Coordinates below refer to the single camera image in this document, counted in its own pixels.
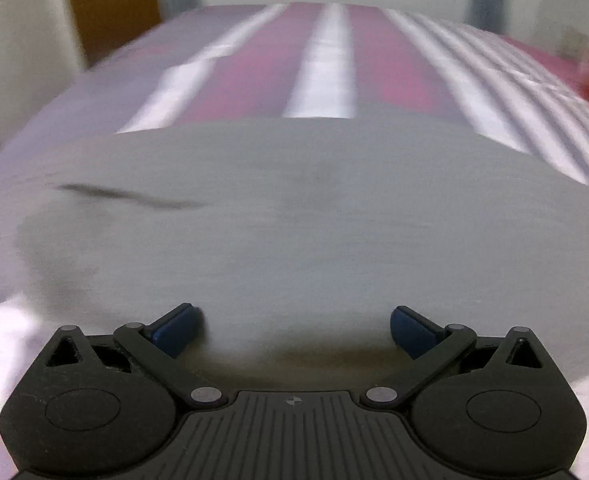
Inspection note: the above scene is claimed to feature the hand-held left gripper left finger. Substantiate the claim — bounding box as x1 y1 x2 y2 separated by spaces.
40 303 228 409

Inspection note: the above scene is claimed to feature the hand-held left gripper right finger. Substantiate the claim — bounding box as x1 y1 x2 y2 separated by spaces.
360 304 551 409

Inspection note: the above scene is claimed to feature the grey towel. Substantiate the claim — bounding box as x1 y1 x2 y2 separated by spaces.
14 116 589 397

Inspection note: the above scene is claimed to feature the striped pink grey bed sheet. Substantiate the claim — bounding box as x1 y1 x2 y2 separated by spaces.
0 2 589 480

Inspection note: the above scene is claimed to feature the wooden door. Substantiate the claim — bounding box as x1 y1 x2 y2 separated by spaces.
62 0 163 68

